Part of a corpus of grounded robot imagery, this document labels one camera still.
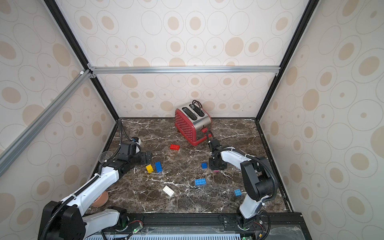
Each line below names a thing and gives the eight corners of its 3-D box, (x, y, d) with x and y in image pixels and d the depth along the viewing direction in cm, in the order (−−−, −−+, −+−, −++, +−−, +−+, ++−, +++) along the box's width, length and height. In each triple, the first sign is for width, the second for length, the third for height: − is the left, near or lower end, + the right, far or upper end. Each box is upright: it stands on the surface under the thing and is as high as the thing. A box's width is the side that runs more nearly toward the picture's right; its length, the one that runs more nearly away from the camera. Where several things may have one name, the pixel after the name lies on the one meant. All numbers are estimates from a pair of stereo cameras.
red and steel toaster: (190, 148, 104) (189, 131, 89) (174, 127, 117) (171, 108, 102) (212, 137, 111) (215, 119, 96) (195, 118, 123) (195, 99, 108)
